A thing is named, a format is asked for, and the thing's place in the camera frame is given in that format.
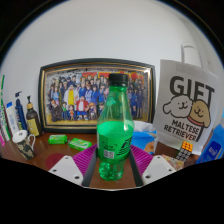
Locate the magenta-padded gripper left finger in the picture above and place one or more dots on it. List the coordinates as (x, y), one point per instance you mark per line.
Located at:
(66, 168)

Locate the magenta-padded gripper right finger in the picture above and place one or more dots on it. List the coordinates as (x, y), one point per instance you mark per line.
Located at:
(158, 168)

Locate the green plastic drink bottle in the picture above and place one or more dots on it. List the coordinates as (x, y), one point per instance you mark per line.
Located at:
(115, 133)

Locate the small patterned box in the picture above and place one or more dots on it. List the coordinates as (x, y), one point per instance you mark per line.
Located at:
(174, 162)

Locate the small green packet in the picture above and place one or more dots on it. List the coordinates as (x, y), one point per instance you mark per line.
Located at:
(80, 144)
(57, 139)

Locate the colourful puzzle cube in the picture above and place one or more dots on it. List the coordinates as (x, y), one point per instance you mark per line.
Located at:
(184, 151)

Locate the blue tissue pack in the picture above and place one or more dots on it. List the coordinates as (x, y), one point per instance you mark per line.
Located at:
(145, 138)

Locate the camouflage print white mug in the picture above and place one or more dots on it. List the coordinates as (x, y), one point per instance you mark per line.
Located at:
(24, 145)

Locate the blue detergent bottle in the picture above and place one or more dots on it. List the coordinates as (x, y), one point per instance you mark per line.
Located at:
(211, 148)

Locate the brown yellow-label pump bottle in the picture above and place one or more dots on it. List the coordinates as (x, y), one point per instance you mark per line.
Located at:
(33, 121)

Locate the white dog print tote bag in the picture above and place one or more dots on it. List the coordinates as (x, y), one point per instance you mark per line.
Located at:
(185, 106)

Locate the dark blue pump bottle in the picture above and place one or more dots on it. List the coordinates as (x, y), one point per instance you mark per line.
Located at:
(20, 115)

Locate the black framed group picture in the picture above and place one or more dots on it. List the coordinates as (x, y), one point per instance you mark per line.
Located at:
(73, 96)

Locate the white blue-capped lotion bottle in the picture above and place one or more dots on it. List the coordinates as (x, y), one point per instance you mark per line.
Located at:
(12, 120)

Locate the long green and white box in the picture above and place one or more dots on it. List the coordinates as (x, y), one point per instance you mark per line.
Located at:
(3, 110)

